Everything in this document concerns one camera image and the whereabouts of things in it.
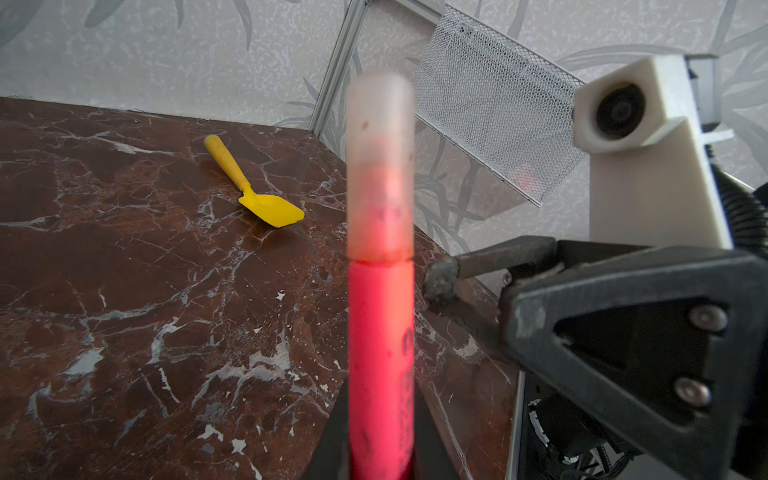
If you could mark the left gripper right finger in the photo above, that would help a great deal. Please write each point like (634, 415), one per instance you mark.
(431, 459)

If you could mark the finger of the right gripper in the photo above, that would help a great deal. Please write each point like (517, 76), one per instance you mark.
(521, 259)

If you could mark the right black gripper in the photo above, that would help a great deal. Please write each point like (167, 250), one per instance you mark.
(666, 347)

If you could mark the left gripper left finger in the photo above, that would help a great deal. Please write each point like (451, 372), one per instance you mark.
(330, 458)

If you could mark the pink highlighter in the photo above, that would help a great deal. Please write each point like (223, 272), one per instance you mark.
(381, 342)

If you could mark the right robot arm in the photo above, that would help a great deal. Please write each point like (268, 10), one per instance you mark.
(552, 437)

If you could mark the white wire basket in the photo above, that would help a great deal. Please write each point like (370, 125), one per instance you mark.
(501, 103)

